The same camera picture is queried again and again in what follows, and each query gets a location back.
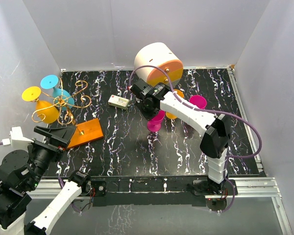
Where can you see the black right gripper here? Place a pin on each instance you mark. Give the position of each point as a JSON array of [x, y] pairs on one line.
[[147, 116]]

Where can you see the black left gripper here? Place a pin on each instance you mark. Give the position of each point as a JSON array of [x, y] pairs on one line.
[[61, 135]]

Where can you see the pink wine glass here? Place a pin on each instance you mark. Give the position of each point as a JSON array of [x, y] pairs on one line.
[[198, 101], [154, 125]]

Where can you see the yellow wine glass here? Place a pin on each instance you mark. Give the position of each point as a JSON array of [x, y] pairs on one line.
[[45, 111], [169, 115]]

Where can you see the blue wine glass back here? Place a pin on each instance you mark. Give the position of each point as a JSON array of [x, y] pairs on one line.
[[51, 82]]

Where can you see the pink wine glass front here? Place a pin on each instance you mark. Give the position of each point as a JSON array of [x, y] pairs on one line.
[[198, 101]]

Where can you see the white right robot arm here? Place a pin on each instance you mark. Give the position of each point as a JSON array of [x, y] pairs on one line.
[[214, 130]]

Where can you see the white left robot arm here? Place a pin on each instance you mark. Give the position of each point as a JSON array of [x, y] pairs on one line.
[[21, 172]]

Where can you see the orange wooden rack base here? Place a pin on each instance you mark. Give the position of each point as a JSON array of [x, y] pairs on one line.
[[86, 132]]

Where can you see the small white cardboard box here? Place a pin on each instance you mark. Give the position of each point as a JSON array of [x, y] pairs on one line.
[[119, 102]]

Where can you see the white round drawer cabinet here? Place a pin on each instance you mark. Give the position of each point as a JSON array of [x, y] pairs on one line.
[[159, 55]]

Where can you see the gold wire glass rack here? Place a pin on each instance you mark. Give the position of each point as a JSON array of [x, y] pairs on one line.
[[60, 104]]

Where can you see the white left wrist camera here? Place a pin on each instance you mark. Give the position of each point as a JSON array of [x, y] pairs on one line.
[[16, 139]]

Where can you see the black front mounting rail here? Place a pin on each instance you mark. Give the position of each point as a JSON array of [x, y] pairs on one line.
[[174, 190]]

